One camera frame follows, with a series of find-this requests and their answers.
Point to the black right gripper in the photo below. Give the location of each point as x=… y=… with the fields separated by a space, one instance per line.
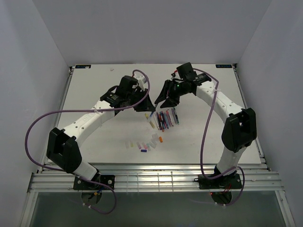
x=163 y=94

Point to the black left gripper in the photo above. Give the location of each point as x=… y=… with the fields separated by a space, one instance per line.
x=147 y=105

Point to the yellow pen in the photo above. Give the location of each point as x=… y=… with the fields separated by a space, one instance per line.
x=151 y=124

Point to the purple gel pen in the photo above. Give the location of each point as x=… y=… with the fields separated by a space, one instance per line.
x=159 y=121

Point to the orange red gel pen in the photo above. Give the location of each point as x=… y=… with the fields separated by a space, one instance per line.
x=161 y=122

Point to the light blue gel pen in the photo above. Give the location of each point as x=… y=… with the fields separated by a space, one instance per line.
x=163 y=120

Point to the violet pen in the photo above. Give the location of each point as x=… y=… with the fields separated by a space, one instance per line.
x=174 y=117

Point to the green pen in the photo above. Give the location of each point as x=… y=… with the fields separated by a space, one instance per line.
x=176 y=116

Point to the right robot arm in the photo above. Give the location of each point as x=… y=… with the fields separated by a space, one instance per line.
x=239 y=129

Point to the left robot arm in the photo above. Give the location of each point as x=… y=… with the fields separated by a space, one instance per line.
x=64 y=144

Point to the aluminium frame rail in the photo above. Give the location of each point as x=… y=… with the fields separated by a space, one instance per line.
x=155 y=178

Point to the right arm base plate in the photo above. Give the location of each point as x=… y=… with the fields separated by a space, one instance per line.
x=224 y=182

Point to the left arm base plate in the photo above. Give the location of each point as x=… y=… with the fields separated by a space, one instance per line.
x=100 y=182

